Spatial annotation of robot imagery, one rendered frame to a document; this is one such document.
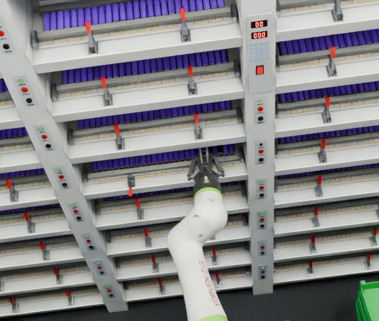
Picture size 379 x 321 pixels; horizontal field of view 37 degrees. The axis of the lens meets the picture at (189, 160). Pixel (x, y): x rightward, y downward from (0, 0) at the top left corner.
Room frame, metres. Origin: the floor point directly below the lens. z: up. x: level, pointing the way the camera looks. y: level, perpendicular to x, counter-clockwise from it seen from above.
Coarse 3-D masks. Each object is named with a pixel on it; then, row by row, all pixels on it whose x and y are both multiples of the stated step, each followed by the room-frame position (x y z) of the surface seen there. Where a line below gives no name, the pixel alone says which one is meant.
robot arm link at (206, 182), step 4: (204, 176) 1.17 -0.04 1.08; (200, 180) 1.18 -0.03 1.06; (204, 180) 1.16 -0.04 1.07; (208, 180) 1.16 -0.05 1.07; (212, 180) 1.17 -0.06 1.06; (216, 180) 1.17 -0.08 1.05; (196, 184) 1.17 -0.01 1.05; (200, 184) 1.16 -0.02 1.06; (204, 184) 1.15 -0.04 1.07; (208, 184) 1.15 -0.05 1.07; (212, 184) 1.15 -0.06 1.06; (216, 184) 1.15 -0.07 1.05; (196, 188) 1.15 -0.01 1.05; (200, 188) 1.14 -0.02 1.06; (216, 188) 1.13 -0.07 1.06; (220, 188) 1.15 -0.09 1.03; (220, 192) 1.12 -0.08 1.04
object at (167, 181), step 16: (240, 144) 1.43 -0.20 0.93; (240, 160) 1.36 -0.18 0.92; (80, 176) 1.37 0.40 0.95; (160, 176) 1.35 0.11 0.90; (176, 176) 1.34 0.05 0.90; (224, 176) 1.31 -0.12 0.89; (240, 176) 1.31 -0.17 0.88; (96, 192) 1.33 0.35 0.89; (112, 192) 1.33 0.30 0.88; (128, 192) 1.33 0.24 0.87
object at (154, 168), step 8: (224, 160) 1.36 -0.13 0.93; (232, 160) 1.36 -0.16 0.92; (128, 168) 1.39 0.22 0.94; (136, 168) 1.38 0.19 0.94; (144, 168) 1.38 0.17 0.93; (152, 168) 1.37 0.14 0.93; (160, 168) 1.37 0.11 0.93; (168, 168) 1.37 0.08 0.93; (176, 168) 1.37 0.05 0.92; (88, 176) 1.38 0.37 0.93; (96, 176) 1.38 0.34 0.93; (104, 176) 1.38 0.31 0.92; (112, 176) 1.38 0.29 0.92; (144, 176) 1.36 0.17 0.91
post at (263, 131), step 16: (240, 0) 1.32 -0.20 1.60; (256, 0) 1.31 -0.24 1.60; (272, 0) 1.30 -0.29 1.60; (272, 16) 1.30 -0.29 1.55; (272, 32) 1.30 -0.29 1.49; (240, 48) 1.38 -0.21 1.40; (272, 48) 1.30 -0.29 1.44; (272, 64) 1.30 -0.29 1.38; (272, 80) 1.30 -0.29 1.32; (272, 96) 1.30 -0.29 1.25; (272, 112) 1.30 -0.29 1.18; (256, 128) 1.31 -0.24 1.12; (272, 128) 1.30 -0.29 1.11; (272, 144) 1.30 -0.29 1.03; (272, 160) 1.30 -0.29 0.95; (256, 176) 1.31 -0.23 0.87; (272, 176) 1.30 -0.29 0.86; (272, 192) 1.30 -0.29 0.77; (256, 208) 1.31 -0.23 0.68; (272, 208) 1.30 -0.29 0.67; (256, 224) 1.31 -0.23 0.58; (272, 224) 1.30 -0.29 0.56; (256, 240) 1.31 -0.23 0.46; (272, 240) 1.30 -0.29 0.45; (256, 256) 1.31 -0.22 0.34; (272, 256) 1.30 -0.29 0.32; (256, 272) 1.31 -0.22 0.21; (272, 272) 1.30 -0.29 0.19; (256, 288) 1.31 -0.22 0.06; (272, 288) 1.30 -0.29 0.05
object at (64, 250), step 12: (24, 240) 1.44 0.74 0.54; (36, 240) 1.42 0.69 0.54; (48, 240) 1.42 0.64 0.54; (60, 240) 1.41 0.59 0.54; (72, 240) 1.40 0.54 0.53; (0, 252) 1.41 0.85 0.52; (12, 252) 1.40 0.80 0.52; (24, 252) 1.39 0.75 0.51; (36, 252) 1.39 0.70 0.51; (48, 252) 1.38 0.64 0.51; (60, 252) 1.37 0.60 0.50; (72, 252) 1.36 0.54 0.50; (0, 264) 1.36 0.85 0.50; (12, 264) 1.36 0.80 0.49; (24, 264) 1.35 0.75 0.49; (36, 264) 1.35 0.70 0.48; (48, 264) 1.35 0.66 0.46
